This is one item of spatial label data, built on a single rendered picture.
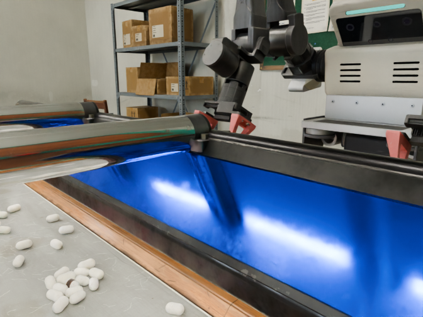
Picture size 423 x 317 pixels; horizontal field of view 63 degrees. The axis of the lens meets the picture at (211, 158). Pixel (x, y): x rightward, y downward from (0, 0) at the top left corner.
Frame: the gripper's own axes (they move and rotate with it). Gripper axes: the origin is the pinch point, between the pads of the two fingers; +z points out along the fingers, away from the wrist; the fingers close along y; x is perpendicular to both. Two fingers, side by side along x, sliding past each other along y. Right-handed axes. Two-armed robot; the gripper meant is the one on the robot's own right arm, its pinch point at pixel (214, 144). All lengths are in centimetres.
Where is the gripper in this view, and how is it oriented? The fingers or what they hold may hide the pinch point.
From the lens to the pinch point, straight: 77.4
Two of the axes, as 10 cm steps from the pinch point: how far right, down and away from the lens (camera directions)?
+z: -3.3, 9.4, -1.0
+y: 6.9, 1.7, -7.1
